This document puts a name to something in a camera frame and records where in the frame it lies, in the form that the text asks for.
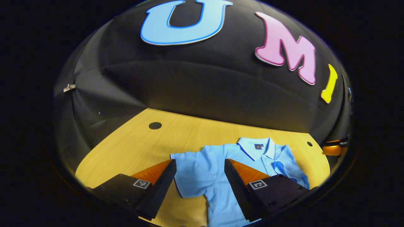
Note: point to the black backdrop cloth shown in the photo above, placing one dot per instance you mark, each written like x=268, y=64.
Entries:
x=189, y=82

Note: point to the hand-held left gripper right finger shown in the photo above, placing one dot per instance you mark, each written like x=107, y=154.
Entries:
x=235, y=186

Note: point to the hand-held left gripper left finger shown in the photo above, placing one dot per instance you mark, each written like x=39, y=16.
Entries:
x=161, y=189

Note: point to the white clip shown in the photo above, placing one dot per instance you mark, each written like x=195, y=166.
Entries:
x=69, y=87

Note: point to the light blue polo T-shirt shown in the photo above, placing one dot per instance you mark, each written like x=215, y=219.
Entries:
x=202, y=170

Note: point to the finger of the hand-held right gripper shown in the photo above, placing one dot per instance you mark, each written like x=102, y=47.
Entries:
x=333, y=148

